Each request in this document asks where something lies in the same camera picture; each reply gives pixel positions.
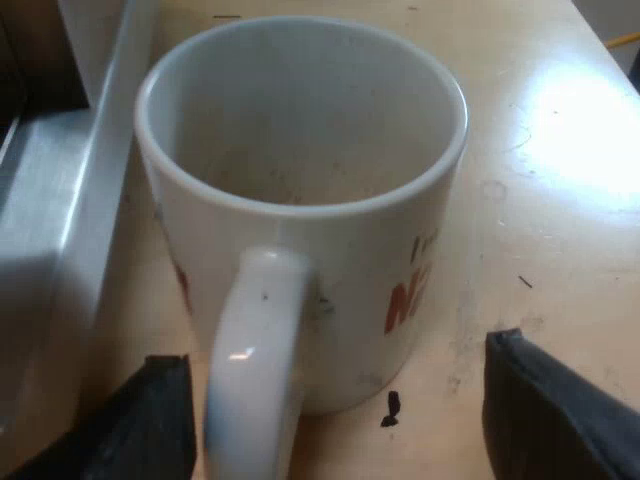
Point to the steel espresso machine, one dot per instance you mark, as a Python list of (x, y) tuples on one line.
[(50, 210)]

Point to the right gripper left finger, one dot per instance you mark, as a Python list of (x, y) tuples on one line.
[(130, 430)]

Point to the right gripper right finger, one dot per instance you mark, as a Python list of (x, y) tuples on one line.
[(560, 420)]

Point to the white mug red black print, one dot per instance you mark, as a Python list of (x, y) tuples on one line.
[(300, 150)]

